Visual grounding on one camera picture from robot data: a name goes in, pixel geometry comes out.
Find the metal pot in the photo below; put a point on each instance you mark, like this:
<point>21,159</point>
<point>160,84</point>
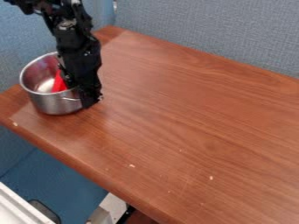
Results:
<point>37,80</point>

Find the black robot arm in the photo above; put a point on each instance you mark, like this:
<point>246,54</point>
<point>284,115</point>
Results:
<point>42,7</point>

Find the white table leg bracket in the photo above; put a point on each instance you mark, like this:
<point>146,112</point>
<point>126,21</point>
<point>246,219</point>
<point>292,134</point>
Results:
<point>112,211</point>

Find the white furniture edge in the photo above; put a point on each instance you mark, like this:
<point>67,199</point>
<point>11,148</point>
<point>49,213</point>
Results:
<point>17,211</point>

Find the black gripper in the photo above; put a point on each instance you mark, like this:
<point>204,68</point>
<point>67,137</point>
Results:
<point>79,52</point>

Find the red block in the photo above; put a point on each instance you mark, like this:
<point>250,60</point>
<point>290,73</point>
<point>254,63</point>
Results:
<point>59,85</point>

